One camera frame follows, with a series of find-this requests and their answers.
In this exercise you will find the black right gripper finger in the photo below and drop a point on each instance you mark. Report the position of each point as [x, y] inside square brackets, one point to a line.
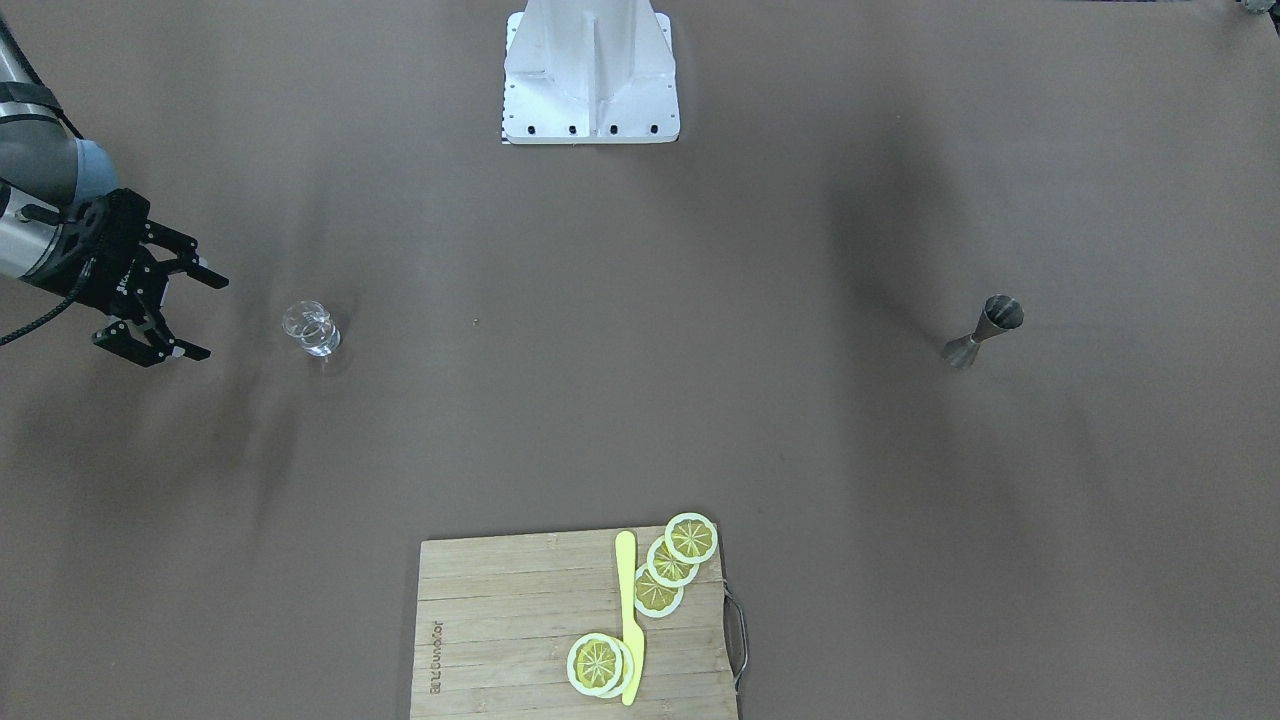
[185, 256]
[145, 346]

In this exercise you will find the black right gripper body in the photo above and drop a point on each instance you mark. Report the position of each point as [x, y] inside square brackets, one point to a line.
[107, 264]

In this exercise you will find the clear glass cup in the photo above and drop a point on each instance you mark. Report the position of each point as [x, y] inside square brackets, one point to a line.
[312, 327]

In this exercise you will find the steel jigger measuring cup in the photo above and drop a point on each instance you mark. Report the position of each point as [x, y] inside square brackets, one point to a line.
[1000, 314]

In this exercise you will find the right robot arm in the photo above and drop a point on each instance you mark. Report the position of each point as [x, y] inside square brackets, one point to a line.
[47, 169]

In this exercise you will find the wooden cutting board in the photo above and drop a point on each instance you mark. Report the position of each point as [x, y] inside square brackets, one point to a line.
[496, 617]

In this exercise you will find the yellow plastic knife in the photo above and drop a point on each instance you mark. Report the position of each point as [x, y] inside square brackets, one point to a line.
[625, 556]

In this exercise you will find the lemon slice top near knife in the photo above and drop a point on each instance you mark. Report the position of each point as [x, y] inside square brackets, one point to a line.
[596, 665]

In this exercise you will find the lemon slice under near knife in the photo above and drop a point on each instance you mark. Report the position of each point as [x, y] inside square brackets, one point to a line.
[626, 672]

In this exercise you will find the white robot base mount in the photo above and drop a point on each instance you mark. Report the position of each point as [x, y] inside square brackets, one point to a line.
[589, 73]

